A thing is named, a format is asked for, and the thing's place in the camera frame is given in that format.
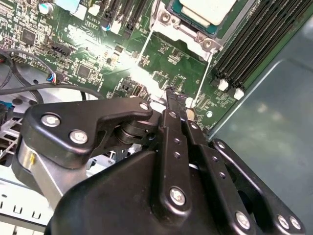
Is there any silver topped CPU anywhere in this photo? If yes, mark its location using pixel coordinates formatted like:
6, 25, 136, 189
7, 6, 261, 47
170, 0, 237, 35

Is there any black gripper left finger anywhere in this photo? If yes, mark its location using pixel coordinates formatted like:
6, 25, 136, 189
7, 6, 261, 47
22, 88, 194, 217

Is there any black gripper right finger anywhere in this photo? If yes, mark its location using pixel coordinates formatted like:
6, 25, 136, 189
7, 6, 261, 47
174, 93, 307, 235

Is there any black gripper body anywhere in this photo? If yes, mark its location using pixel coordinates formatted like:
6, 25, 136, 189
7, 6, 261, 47
46, 149, 233, 235

